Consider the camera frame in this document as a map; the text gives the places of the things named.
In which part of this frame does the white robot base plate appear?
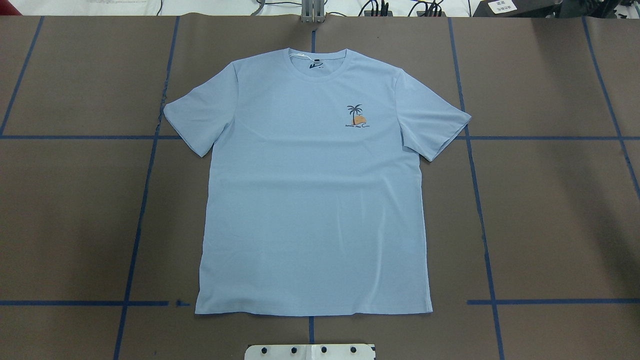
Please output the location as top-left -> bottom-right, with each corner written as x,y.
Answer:
244,343 -> 377,360

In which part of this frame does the aluminium frame post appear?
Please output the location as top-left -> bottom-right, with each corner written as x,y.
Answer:
300,0 -> 326,24

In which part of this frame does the black box with label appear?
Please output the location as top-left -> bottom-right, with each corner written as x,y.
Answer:
471,0 -> 563,18

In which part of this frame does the light blue t-shirt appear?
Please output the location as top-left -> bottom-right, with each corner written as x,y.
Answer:
163,48 -> 471,317

